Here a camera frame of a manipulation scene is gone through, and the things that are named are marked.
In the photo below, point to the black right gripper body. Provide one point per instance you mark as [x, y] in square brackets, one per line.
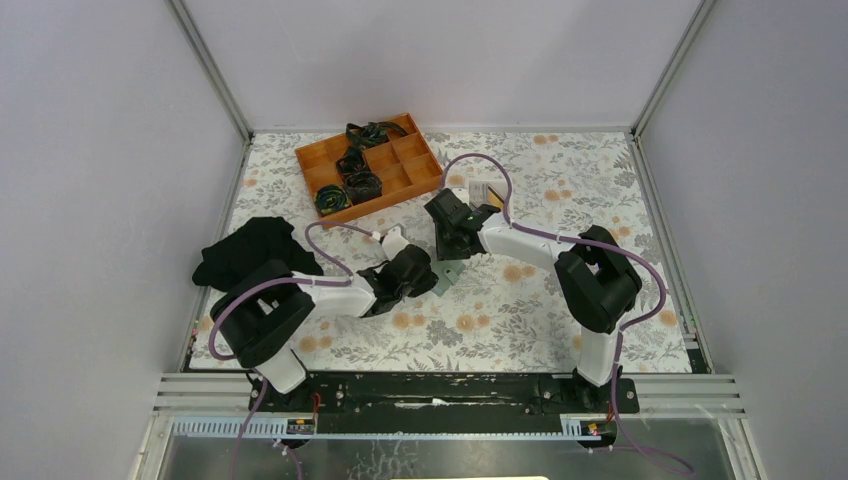
[446, 247]

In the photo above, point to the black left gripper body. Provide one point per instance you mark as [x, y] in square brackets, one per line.
[422, 284]

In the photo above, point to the green leather card holder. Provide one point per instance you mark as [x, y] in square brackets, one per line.
[448, 273]

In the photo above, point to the white plastic card box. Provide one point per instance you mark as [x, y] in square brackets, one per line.
[486, 191]

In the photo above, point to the black cloth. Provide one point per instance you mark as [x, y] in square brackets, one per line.
[261, 239]

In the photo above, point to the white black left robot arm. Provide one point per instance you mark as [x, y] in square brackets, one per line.
[259, 316]

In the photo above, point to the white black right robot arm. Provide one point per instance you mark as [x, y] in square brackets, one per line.
[598, 282]

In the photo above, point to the orange wooden compartment tray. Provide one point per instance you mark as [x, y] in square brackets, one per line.
[407, 167]

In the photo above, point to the dark patterned rolled tie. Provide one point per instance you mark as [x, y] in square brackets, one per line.
[363, 186]

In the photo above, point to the blue yellow rolled tie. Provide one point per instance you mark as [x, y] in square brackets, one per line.
[331, 199]

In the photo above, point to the dark rolled tie middle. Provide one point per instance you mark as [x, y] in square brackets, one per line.
[351, 162]

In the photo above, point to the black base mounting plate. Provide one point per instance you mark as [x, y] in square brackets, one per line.
[447, 403]

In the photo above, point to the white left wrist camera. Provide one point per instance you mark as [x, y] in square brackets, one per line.
[392, 241]

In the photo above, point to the aluminium frame rail front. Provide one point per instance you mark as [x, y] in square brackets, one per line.
[661, 396]

